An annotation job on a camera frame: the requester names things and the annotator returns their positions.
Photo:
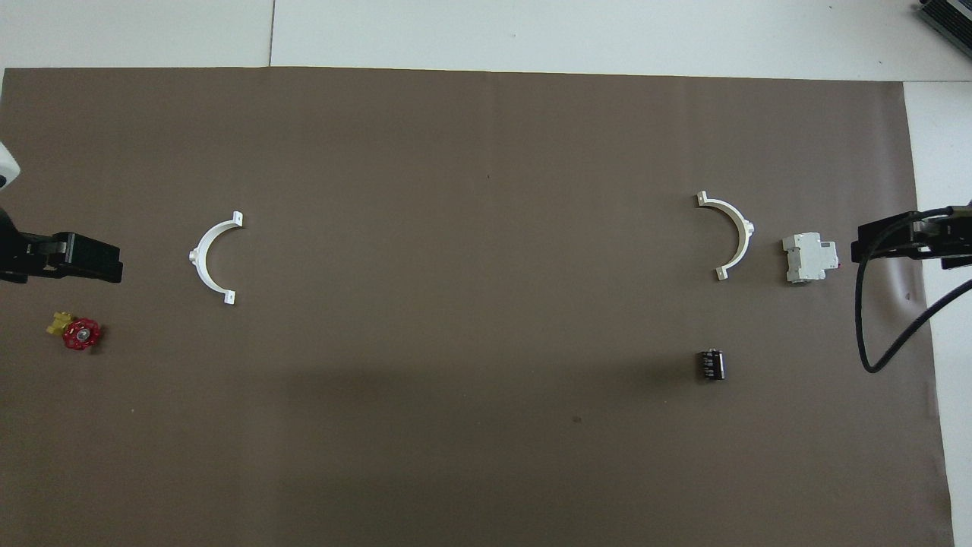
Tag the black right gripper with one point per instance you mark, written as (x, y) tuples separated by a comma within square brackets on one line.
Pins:
[(953, 239)]

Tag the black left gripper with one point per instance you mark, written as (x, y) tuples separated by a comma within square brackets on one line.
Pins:
[(11, 254)]

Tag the white half pipe clamp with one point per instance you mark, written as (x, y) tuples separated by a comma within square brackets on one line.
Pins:
[(743, 232), (200, 262)]

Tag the red handwheel brass valve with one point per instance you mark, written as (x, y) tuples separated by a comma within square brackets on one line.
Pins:
[(80, 333)]

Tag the white circuit breaker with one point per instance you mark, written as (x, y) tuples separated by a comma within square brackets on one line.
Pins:
[(806, 258)]

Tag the black cylindrical capacitor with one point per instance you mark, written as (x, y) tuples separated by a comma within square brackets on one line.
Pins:
[(711, 365)]

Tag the grey ribbed device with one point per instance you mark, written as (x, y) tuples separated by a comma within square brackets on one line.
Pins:
[(949, 17)]

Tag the brown paper table mat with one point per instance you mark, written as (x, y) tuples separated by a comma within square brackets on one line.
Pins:
[(486, 228)]

